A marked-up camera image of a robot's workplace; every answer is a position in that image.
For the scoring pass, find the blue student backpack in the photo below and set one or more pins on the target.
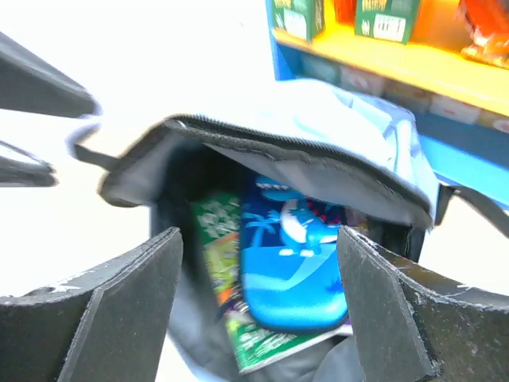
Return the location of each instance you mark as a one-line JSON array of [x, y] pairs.
[[332, 145]]

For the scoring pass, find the orange snack packets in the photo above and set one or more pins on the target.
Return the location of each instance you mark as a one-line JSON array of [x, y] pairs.
[[487, 23]]

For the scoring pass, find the teal boxes bottom shelf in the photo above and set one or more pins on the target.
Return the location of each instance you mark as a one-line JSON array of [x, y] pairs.
[[417, 100]]

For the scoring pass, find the green box shelf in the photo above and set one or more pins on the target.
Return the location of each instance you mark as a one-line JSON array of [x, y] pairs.
[[303, 19], [388, 20]]

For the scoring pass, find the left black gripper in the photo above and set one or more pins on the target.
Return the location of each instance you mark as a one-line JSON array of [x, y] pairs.
[[31, 85]]

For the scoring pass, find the green box middle shelf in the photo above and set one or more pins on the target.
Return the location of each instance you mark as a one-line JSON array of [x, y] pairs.
[[388, 20]]

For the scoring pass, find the green box left shelf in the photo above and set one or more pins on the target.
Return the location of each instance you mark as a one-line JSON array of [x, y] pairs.
[[303, 19]]

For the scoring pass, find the blue dinosaur pencil case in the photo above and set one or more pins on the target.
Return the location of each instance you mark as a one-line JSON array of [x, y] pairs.
[[263, 195]]

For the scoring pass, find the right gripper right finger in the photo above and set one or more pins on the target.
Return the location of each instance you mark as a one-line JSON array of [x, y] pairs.
[[413, 324]]

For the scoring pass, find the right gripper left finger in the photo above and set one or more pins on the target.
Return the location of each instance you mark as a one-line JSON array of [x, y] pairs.
[[107, 324]]

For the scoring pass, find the green treehouse book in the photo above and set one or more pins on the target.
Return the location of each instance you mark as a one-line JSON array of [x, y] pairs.
[[254, 347]]

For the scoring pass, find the blue pink yellow shelf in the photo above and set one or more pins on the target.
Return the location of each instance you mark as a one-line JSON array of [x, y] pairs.
[[460, 154]]

